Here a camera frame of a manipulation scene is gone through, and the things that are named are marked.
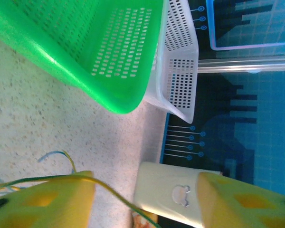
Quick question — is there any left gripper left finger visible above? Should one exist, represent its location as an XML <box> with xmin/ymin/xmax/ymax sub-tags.
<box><xmin>0</xmin><ymin>170</ymin><xmax>96</xmax><ymax>228</ymax></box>

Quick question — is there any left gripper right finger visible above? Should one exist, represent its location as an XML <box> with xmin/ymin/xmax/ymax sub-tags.
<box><xmin>197</xmin><ymin>172</ymin><xmax>285</xmax><ymax>228</ymax></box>

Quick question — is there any yellow green cable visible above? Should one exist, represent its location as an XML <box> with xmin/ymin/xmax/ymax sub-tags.
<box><xmin>0</xmin><ymin>174</ymin><xmax>162</xmax><ymax>228</ymax></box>

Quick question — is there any beige pen holder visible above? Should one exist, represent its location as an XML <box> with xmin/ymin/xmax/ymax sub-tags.
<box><xmin>132</xmin><ymin>161</ymin><xmax>223</xmax><ymax>228</ymax></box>

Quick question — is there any green plastic basket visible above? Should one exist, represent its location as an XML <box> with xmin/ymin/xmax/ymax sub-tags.
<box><xmin>0</xmin><ymin>0</ymin><xmax>170</xmax><ymax>115</ymax></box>

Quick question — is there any white plastic basket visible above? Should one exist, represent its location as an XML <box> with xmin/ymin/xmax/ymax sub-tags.
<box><xmin>143</xmin><ymin>0</ymin><xmax>200</xmax><ymax>124</ymax></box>

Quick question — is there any aluminium frame post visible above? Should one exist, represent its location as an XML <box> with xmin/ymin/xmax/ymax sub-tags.
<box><xmin>198</xmin><ymin>56</ymin><xmax>285</xmax><ymax>74</ymax></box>

